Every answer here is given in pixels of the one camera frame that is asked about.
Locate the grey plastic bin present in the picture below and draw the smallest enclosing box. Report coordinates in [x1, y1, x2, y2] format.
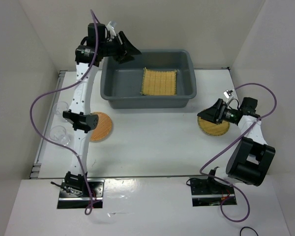
[100, 49, 197, 109]

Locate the square bamboo mat tray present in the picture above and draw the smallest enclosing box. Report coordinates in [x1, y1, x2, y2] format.
[141, 67, 177, 96]

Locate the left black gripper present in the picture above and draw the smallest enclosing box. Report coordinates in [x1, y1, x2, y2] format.
[99, 30, 141, 64]

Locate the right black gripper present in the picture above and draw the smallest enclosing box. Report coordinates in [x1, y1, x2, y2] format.
[197, 98, 236, 124]

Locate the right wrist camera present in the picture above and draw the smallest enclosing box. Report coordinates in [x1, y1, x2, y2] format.
[239, 97, 258, 114]

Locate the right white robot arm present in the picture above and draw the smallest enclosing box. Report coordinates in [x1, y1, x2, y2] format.
[197, 97, 276, 193]

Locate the clear plastic cup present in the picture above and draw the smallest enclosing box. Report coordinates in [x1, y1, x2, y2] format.
[53, 101, 69, 118]
[49, 125, 71, 146]

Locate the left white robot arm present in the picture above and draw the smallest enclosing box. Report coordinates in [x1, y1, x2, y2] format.
[62, 31, 141, 197]

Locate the clear plastic cup near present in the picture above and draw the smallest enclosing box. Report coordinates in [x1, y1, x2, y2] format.
[49, 125, 71, 146]

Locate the round orange woven plate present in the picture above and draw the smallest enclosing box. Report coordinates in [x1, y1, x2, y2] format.
[90, 112, 113, 142]

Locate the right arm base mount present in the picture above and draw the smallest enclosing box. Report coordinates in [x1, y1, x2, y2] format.
[186, 177, 237, 207]

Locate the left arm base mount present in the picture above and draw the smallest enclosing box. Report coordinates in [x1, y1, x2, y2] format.
[50, 178, 105, 209]

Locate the black cable loop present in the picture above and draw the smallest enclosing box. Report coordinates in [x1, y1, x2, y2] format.
[239, 226, 259, 236]

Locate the clear plastic cup far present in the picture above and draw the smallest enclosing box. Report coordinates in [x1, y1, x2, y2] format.
[53, 101, 69, 118]

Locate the round green-rimmed bamboo plate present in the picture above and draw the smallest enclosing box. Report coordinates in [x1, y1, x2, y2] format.
[197, 117, 230, 136]

